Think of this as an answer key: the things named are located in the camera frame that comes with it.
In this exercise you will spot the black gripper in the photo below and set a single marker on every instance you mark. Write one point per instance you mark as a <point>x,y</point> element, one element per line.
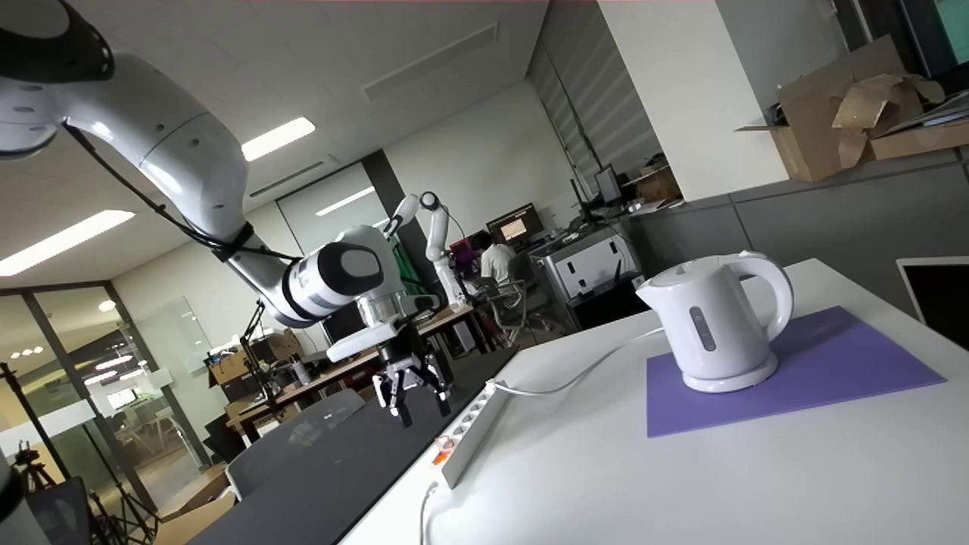
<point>410,351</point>

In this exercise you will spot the white power strip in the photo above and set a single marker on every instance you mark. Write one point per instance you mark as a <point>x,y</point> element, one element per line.
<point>474,437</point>

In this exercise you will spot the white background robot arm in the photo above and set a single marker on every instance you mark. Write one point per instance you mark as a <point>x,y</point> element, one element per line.
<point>437,236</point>

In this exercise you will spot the long wooden desk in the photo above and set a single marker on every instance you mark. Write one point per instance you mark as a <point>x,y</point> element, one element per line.
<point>305,379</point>

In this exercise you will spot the brown cardboard box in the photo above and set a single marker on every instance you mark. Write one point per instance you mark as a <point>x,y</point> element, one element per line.
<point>281,345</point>
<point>227,368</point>

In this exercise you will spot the monitor with purple screen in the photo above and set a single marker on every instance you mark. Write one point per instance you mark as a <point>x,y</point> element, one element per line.
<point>463,252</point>

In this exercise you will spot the seated person white shirt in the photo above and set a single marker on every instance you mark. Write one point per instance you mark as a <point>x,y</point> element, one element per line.
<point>497,262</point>

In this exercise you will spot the dark equipment box orange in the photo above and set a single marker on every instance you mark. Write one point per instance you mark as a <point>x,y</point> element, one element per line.
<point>514,224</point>

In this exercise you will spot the white metal cabinet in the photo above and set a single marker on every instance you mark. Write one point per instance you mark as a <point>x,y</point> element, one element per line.
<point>591,265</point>

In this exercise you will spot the black monitor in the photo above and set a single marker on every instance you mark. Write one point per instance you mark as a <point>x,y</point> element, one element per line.
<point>607,186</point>

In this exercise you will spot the long ceiling light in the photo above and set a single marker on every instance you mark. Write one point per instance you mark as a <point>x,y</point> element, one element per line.
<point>279,138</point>
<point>64,243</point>

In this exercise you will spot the white electric kettle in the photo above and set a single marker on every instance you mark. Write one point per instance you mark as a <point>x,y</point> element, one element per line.
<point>706,334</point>

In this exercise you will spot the small cardboard box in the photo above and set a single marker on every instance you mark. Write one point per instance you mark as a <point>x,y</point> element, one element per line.
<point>654,190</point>

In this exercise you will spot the grey window blinds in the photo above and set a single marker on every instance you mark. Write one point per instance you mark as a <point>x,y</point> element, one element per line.
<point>585,102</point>

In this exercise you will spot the black tripod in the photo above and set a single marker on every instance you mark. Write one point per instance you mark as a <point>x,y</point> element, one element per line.
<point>29,469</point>

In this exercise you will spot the purple rectangular mat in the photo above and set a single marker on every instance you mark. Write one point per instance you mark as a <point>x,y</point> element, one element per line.
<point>857,372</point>

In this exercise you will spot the large open cardboard box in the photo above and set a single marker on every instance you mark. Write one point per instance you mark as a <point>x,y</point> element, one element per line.
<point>817,122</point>

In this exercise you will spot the white framed dark monitor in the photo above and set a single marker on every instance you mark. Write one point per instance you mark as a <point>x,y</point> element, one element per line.
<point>938,305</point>

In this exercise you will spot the flat cardboard piece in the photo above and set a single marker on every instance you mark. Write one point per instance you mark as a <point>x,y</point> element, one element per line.
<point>918,139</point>

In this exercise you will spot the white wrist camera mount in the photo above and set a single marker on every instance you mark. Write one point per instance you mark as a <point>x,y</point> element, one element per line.
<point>364,339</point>

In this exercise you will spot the black camera stand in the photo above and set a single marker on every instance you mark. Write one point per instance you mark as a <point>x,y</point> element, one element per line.
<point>257,315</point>

